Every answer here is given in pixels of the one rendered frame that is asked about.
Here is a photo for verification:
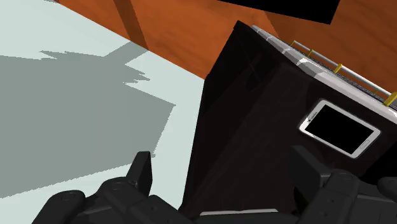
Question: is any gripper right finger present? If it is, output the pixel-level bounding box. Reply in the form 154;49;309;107
289;145;397;224

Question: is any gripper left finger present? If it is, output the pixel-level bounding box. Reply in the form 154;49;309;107
31;151;195;224

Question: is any white smartphone with black screen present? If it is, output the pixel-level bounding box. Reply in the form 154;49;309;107
298;99;382;160

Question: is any black cabinet with silver rail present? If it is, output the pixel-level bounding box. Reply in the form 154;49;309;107
179;20;397;218

